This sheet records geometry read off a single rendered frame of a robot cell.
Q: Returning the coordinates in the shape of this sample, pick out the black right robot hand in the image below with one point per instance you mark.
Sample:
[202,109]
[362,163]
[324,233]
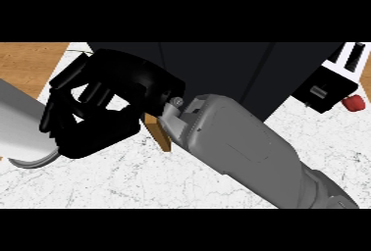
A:
[120,81]

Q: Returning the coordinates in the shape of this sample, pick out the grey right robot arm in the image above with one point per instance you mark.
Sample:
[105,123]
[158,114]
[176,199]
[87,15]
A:
[241,143]

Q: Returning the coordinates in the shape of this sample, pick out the brown wooden cabinet panel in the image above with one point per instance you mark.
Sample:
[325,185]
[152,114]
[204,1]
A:
[163,137]

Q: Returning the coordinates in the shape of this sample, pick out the pale grey cylinder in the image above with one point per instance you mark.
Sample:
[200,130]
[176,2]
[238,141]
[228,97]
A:
[19,121]

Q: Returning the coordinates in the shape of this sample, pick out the black and white toaster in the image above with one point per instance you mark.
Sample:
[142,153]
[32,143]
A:
[328,88]

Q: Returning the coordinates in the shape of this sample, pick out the small red object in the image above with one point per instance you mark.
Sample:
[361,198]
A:
[353,103]

